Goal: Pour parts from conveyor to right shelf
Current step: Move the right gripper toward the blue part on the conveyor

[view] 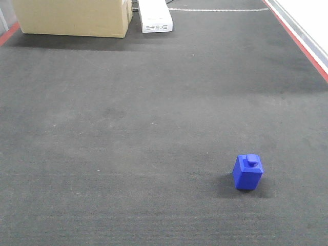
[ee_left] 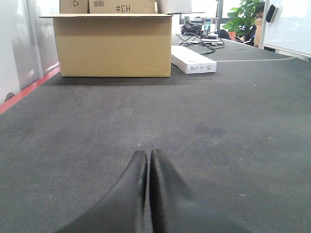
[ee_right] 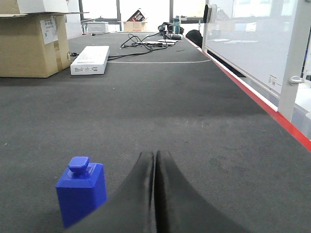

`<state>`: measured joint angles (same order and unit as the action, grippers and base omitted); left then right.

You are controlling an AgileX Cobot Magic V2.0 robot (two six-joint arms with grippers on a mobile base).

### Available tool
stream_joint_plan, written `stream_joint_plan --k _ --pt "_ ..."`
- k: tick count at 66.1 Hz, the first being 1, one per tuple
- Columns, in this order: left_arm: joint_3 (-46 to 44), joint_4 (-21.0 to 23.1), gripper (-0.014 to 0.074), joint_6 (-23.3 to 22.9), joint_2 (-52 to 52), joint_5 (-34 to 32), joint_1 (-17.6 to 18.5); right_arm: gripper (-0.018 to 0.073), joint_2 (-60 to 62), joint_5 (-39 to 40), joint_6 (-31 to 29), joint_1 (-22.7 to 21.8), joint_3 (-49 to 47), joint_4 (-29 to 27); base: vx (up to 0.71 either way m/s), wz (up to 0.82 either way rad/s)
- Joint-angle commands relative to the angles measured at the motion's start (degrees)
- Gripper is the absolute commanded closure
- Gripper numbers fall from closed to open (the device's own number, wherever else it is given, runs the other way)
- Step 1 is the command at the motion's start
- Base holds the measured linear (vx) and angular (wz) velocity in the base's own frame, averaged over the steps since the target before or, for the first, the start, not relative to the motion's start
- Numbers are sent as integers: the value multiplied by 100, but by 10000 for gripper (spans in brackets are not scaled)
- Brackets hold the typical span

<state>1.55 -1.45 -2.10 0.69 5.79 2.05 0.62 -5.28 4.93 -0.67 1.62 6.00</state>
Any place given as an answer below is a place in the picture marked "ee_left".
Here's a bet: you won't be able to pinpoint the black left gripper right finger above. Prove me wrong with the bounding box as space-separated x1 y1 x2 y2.
149 149 248 233

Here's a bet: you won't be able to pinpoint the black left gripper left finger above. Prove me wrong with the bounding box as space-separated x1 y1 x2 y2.
58 150 148 233

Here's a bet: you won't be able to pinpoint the dark grey table mat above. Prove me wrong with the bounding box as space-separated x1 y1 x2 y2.
0 41 311 233

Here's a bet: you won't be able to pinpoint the long white flat box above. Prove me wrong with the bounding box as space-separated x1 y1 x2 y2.
171 46 217 74

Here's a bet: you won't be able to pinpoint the large brown cardboard box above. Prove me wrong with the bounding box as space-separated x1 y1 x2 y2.
49 14 172 77

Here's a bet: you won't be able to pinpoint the seated person in black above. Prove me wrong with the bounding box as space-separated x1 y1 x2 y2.
234 1 265 48

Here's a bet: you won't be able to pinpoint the teal water bottle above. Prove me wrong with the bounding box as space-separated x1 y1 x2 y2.
204 18 212 33

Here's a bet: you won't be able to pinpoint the green potted plant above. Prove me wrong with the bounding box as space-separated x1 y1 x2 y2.
223 0 260 36

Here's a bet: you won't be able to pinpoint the white box on top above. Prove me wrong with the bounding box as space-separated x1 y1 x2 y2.
155 0 192 14

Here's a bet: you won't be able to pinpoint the cardboard box marked H3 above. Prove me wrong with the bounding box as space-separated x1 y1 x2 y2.
89 0 156 14

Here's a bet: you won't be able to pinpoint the white whiteboard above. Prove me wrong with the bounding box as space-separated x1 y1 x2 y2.
259 0 311 61

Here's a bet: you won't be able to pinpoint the cardboard box with recycle symbol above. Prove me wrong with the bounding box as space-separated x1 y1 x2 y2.
59 0 89 14

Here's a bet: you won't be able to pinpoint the black whiteboard eraser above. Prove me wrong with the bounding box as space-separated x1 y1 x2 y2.
265 4 278 23

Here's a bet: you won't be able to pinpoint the black tangled cables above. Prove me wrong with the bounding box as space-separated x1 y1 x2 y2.
175 23 225 55

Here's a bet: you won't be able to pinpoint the white cable on mat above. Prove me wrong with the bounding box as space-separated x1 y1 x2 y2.
215 56 296 63

